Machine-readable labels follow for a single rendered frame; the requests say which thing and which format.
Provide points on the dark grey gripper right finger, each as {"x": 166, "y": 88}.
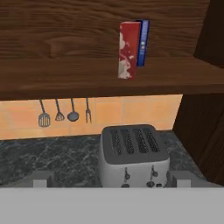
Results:
{"x": 183, "y": 178}

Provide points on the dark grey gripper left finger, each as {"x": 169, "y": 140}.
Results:
{"x": 40, "y": 178}

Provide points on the dark wooden cabinet door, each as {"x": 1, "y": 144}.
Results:
{"x": 204, "y": 116}

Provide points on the dark wooden cabinet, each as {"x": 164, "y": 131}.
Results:
{"x": 73, "y": 52}

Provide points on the red cereal box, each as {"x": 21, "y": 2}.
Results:
{"x": 127, "y": 50}

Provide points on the silver four-slot toaster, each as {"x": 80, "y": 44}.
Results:
{"x": 132, "y": 154}

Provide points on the grey slotted spatula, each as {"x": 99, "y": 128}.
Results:
{"x": 43, "y": 116}

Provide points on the small grey spatula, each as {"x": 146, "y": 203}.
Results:
{"x": 59, "y": 113}

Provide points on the grey ladle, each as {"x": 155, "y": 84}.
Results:
{"x": 73, "y": 113}

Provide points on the grey meat fork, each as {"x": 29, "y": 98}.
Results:
{"x": 87, "y": 112}

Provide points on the blue box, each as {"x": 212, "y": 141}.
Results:
{"x": 143, "y": 43}

